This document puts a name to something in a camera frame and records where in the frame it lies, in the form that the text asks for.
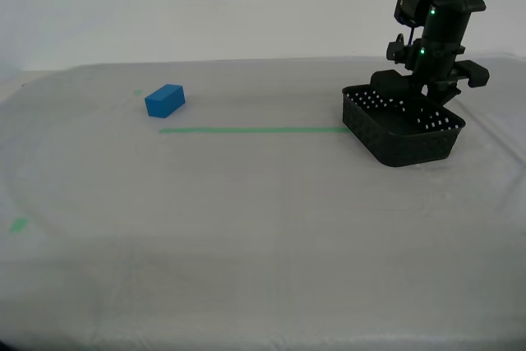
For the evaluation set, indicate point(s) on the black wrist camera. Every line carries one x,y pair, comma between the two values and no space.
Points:
399,50

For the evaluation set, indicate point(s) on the long green tape strip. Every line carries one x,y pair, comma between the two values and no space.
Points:
246,130

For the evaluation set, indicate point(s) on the white woven table cover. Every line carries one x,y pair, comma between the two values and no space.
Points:
246,223

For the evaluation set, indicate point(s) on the black perforated plastic basket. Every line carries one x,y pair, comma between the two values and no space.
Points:
411,149

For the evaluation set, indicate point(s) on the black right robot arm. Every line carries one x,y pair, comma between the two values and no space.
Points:
448,18

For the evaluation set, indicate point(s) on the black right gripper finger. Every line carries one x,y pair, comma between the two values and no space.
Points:
474,73
390,81

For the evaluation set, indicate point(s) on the blue rectangular block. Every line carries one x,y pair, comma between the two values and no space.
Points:
164,102

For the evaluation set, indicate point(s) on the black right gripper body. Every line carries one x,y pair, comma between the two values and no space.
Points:
435,61

